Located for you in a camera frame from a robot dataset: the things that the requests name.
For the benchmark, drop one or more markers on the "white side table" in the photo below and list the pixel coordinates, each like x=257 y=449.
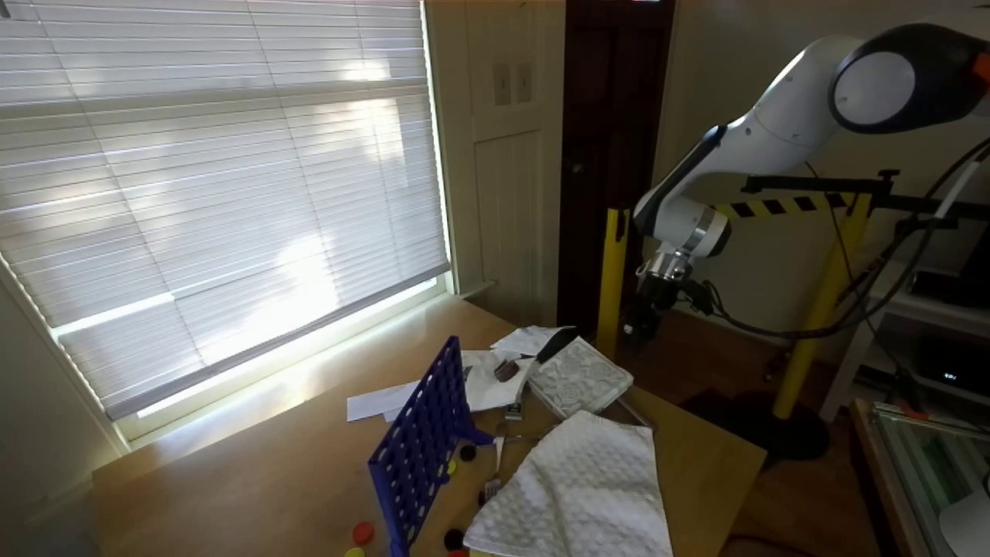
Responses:
x=917 y=314

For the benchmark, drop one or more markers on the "glass topped wooden table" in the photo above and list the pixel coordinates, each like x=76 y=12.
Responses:
x=917 y=475

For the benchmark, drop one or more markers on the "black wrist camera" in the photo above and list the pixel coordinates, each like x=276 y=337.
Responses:
x=701 y=296

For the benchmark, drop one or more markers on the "yellow game token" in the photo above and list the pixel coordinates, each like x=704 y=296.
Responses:
x=353 y=553

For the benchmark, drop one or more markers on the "small brown object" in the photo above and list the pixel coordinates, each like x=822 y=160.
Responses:
x=505 y=368

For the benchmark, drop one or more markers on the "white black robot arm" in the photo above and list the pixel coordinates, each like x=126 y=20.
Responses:
x=792 y=126

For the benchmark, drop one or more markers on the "black device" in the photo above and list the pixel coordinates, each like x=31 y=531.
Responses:
x=954 y=289

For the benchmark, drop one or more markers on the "white paper sheet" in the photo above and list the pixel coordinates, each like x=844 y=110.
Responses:
x=521 y=337
x=482 y=391
x=378 y=403

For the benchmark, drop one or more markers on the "dark brown door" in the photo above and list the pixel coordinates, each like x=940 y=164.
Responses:
x=605 y=126

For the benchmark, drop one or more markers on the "black spatula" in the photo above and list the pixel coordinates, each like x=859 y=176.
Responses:
x=558 y=343

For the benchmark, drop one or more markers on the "blue connect four grid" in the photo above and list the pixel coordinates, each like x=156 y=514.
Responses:
x=420 y=443

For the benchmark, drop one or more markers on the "red game token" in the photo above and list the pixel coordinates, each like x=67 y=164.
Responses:
x=364 y=532

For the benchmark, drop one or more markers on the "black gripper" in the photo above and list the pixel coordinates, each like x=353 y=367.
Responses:
x=653 y=296

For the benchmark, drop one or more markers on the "yellow black barrier stand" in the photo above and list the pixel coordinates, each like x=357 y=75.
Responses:
x=818 y=311

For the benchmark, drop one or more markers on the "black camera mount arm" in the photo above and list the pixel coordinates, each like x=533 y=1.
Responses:
x=907 y=196

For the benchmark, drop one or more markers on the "black game token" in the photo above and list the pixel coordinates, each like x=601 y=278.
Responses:
x=467 y=449
x=452 y=537

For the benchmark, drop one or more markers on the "white textured towel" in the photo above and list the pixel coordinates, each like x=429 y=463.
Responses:
x=575 y=489

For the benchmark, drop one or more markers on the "white cloth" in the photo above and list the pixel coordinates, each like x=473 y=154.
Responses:
x=580 y=375

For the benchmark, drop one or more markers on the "cream panelled door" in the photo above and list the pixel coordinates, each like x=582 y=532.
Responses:
x=505 y=187

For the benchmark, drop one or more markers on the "white window blind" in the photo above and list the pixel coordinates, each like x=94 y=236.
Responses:
x=204 y=164

